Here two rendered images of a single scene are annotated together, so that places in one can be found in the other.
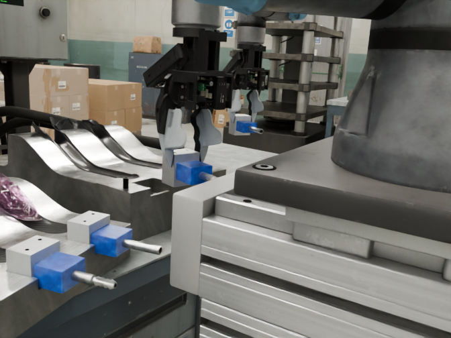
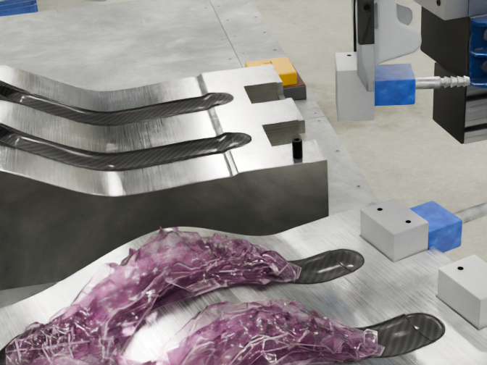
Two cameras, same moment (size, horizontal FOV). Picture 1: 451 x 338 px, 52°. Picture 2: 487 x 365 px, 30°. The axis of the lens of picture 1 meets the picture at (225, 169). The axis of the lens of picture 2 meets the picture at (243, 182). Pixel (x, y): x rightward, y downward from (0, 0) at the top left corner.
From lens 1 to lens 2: 0.79 m
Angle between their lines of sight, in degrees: 43
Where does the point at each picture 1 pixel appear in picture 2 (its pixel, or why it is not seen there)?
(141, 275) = not seen: hidden behind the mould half
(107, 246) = (451, 237)
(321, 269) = not seen: outside the picture
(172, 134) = (385, 38)
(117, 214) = (296, 204)
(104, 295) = not seen: hidden behind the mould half
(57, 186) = (118, 221)
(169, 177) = (361, 108)
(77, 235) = (410, 246)
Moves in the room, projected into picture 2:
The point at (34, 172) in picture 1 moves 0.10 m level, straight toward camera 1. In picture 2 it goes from (33, 220) to (130, 235)
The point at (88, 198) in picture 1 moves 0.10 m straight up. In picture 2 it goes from (218, 207) to (209, 111)
